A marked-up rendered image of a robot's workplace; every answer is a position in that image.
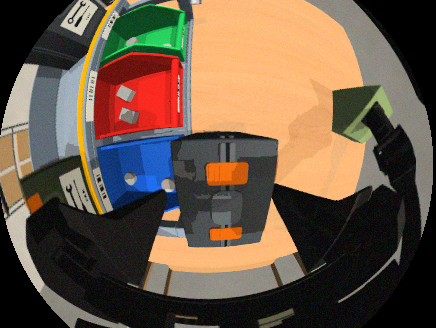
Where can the green open bin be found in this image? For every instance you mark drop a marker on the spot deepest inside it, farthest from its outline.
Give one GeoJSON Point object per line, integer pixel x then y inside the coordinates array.
{"type": "Point", "coordinates": [150, 24]}

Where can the yellow flat bar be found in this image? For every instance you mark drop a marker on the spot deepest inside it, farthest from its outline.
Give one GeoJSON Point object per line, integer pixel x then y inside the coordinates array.
{"type": "Point", "coordinates": [79, 111]}

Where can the red open bin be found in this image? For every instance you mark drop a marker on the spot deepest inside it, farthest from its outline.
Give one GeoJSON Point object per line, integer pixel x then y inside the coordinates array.
{"type": "Point", "coordinates": [158, 95]}

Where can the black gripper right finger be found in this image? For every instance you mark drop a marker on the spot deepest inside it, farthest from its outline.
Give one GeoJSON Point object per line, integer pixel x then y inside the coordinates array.
{"type": "Point", "coordinates": [313, 222]}

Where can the blue bin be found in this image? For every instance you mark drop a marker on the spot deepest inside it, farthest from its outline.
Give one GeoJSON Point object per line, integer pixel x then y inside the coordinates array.
{"type": "Point", "coordinates": [151, 163]}

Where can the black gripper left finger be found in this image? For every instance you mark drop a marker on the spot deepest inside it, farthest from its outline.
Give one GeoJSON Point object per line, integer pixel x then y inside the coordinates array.
{"type": "Point", "coordinates": [125, 235]}

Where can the grey metal bin rack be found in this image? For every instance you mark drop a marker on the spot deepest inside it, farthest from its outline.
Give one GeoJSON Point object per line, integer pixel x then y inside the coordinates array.
{"type": "Point", "coordinates": [52, 120]}

